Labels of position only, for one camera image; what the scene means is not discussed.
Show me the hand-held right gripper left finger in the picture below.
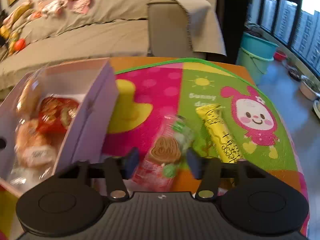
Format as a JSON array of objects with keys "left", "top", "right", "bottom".
[{"left": 59, "top": 147, "right": 139, "bottom": 202}]

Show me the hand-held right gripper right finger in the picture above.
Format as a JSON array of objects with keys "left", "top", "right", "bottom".
[{"left": 186, "top": 147, "right": 265, "bottom": 201}]

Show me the clear-wrapped biscuit packet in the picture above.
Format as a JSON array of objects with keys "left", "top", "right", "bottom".
[{"left": 131, "top": 115, "right": 197, "bottom": 192}]

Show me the pink cardboard box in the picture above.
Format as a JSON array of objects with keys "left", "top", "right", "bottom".
[{"left": 0, "top": 57, "right": 119, "bottom": 198}]

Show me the red snack packet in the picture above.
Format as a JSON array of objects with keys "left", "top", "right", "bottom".
[{"left": 37, "top": 97, "right": 81, "bottom": 134}]

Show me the brown pastry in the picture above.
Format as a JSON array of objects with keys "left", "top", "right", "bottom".
[
  {"left": 19, "top": 144, "right": 59, "bottom": 169},
  {"left": 15, "top": 119, "right": 49, "bottom": 147}
]

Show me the bread bun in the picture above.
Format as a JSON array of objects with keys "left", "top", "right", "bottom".
[{"left": 16, "top": 76, "right": 43, "bottom": 114}]

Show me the yellow stick snack packet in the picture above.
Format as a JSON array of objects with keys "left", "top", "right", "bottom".
[{"left": 195, "top": 103, "right": 244, "bottom": 164}]

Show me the colourful cartoon play mat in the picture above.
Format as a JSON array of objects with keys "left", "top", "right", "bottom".
[{"left": 0, "top": 57, "right": 311, "bottom": 238}]

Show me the green plastic bucket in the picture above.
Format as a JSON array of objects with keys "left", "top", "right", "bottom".
[{"left": 236, "top": 47, "right": 275, "bottom": 86}]

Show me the beige covered sofa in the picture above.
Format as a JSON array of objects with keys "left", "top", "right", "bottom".
[{"left": 0, "top": 0, "right": 227, "bottom": 98}]

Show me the dark small plant pot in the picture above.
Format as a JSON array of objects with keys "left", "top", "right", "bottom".
[{"left": 287, "top": 67, "right": 302, "bottom": 81}]

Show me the red plastic basin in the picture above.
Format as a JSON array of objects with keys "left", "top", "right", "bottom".
[{"left": 273, "top": 50, "right": 288, "bottom": 62}]

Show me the orange ball toy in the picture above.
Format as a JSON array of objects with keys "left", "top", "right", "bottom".
[{"left": 13, "top": 38, "right": 26, "bottom": 51}]

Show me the yellow soft toy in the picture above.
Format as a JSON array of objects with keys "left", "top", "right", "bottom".
[{"left": 7, "top": 32, "right": 19, "bottom": 55}]

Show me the pink patterned clothing pile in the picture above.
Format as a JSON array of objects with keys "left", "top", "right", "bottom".
[{"left": 37, "top": 0, "right": 106, "bottom": 18}]

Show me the yellow and pink cloth bundle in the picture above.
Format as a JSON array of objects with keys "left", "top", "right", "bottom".
[{"left": 2, "top": 0, "right": 38, "bottom": 31}]

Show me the black bag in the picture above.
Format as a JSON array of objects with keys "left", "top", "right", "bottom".
[{"left": 0, "top": 9, "right": 8, "bottom": 46}]

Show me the black window frame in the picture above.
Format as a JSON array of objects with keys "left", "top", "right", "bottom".
[{"left": 249, "top": 0, "right": 320, "bottom": 78}]

